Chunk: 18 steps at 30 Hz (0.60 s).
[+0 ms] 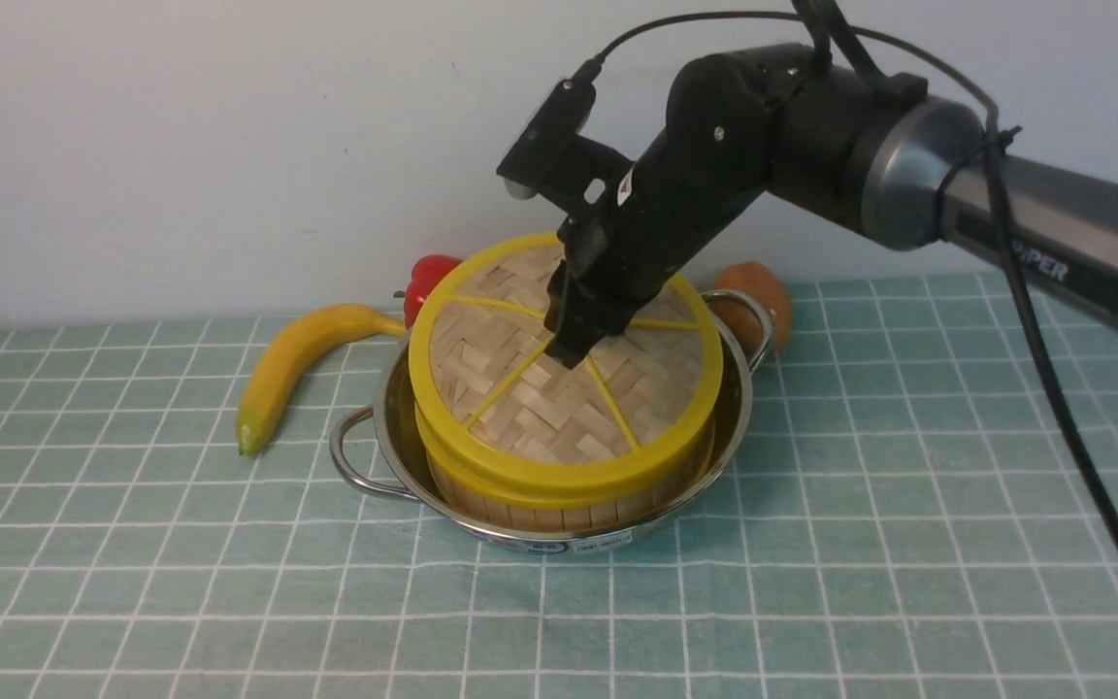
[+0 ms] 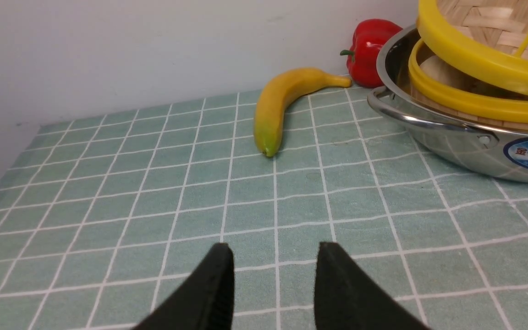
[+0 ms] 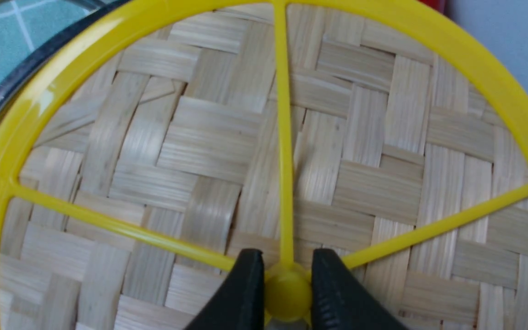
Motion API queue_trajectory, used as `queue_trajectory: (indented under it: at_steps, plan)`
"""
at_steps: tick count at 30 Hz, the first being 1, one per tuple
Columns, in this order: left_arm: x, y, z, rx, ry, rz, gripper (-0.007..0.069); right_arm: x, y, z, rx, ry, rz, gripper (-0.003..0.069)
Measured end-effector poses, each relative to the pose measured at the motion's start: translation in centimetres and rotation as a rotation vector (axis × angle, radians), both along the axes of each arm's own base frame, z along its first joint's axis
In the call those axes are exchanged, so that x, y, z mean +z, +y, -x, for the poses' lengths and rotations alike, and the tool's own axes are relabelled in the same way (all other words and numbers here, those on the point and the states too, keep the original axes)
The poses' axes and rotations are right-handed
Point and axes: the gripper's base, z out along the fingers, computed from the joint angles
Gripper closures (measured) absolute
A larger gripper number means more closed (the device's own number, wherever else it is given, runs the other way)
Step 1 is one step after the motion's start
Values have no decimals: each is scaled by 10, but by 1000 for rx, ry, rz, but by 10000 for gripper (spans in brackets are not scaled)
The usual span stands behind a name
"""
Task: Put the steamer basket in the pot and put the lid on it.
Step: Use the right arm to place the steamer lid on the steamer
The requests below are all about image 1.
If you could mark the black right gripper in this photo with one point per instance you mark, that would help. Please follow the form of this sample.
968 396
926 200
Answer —
711 160

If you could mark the yellow woven steamer lid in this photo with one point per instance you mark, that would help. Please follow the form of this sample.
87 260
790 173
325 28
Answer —
480 336

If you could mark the yellow bamboo steamer basket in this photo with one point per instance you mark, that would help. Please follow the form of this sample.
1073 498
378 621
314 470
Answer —
572 466

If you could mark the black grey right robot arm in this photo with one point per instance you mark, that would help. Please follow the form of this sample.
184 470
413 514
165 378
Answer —
887 161

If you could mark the stainless steel pot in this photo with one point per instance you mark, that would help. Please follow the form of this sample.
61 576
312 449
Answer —
400 443

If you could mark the red toy bell pepper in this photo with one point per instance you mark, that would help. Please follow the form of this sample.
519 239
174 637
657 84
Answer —
427 272

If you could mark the brown toy potato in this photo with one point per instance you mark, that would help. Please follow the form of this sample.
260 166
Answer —
757 282

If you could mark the yellow toy banana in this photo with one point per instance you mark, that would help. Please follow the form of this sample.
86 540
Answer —
290 356

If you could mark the green checkered tablecloth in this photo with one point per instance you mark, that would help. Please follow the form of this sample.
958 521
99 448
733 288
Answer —
901 521

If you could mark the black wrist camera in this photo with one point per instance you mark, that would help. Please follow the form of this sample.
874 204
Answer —
551 159

